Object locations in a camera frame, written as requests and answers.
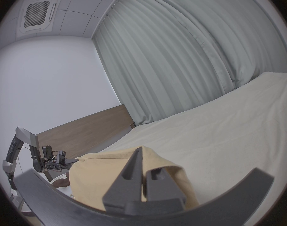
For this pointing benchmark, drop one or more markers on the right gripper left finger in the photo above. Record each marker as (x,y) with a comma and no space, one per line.
(127,189)

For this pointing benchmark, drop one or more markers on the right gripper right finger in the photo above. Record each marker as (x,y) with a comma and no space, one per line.
(167,192)

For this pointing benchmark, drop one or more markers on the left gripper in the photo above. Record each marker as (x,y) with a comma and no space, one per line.
(61,165)

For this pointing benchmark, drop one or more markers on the tan shorts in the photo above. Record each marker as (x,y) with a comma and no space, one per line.
(98,173)

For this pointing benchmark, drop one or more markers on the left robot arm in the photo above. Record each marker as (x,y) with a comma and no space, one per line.
(28,138)

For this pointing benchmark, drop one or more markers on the bed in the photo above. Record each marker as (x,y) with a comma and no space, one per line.
(228,126)

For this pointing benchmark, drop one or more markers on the brown garment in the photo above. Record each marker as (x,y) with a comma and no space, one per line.
(62,183)

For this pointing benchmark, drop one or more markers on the pale green curtain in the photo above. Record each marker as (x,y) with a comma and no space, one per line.
(240,32)
(145,67)

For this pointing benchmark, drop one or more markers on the white ceiling air vent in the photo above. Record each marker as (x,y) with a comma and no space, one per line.
(37,13)

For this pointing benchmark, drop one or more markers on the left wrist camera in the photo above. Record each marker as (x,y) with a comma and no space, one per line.
(62,155)

